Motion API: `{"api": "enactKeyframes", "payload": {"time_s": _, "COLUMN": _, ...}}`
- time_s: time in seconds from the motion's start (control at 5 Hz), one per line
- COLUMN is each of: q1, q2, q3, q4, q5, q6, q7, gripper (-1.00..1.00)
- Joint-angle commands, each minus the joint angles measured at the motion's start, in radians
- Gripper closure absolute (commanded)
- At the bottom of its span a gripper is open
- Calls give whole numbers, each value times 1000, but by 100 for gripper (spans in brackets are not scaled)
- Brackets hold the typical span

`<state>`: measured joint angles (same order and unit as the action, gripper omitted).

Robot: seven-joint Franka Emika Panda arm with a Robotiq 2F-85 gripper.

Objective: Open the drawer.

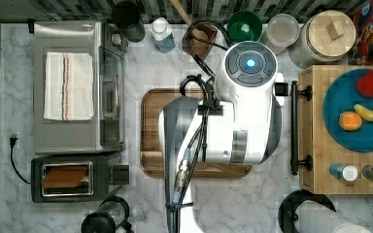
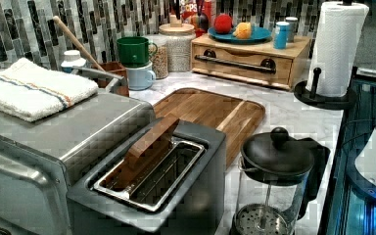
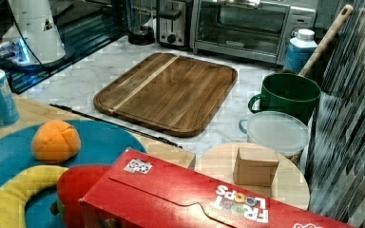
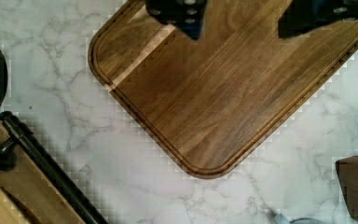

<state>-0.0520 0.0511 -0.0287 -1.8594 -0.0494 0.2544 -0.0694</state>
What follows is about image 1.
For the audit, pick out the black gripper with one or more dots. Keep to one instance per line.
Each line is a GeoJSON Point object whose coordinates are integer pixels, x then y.
{"type": "Point", "coordinates": [281, 89]}

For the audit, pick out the black drawer handle bar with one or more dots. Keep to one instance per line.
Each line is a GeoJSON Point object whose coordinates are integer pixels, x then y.
{"type": "Point", "coordinates": [295, 162]}

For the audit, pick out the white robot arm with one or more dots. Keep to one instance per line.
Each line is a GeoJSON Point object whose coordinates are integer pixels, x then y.
{"type": "Point", "coordinates": [232, 118]}

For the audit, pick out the clear glass jar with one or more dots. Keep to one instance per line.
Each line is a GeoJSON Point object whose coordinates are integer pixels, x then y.
{"type": "Point", "coordinates": [281, 32]}

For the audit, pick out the blue plate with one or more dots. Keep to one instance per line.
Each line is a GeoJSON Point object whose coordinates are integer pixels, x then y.
{"type": "Point", "coordinates": [341, 97]}

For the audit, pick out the canister with wooden lid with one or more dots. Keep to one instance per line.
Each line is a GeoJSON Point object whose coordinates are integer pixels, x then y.
{"type": "Point", "coordinates": [324, 38]}

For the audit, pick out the green bowl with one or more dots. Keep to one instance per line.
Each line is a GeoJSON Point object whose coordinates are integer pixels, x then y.
{"type": "Point", "coordinates": [244, 26]}

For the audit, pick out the orange fruit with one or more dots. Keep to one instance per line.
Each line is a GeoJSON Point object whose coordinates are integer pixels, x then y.
{"type": "Point", "coordinates": [350, 121]}

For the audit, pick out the red apple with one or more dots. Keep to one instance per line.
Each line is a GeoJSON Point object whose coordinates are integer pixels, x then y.
{"type": "Point", "coordinates": [364, 85]}

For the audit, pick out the wooden utensil holder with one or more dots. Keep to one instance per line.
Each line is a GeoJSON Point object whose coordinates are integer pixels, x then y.
{"type": "Point", "coordinates": [203, 34]}

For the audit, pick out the blue spice shaker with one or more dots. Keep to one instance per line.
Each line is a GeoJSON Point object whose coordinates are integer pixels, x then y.
{"type": "Point", "coordinates": [348, 173]}

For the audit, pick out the paper towel roll holder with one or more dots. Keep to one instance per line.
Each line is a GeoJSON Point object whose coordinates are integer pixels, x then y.
{"type": "Point", "coordinates": [305, 212]}

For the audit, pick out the wooden serving tray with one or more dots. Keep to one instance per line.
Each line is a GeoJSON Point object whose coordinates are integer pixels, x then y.
{"type": "Point", "coordinates": [152, 160]}

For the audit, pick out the wooden spoon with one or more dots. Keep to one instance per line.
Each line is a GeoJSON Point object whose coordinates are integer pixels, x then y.
{"type": "Point", "coordinates": [179, 8]}

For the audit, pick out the black cup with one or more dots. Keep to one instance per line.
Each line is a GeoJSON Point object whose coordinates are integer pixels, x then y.
{"type": "Point", "coordinates": [127, 18]}

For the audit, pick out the stainless toaster oven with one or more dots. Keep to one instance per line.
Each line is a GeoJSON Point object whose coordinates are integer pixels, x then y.
{"type": "Point", "coordinates": [105, 131]}

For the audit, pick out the black coffee press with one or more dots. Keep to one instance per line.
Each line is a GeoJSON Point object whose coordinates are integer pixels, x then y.
{"type": "Point", "coordinates": [112, 214]}

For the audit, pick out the white striped towel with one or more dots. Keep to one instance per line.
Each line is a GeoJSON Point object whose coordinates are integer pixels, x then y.
{"type": "Point", "coordinates": [68, 87]}

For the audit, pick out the black toaster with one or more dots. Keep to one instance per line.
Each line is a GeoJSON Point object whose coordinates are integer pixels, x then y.
{"type": "Point", "coordinates": [105, 174]}

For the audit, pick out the toast slice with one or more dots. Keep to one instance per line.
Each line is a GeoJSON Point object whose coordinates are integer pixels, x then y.
{"type": "Point", "coordinates": [64, 177]}

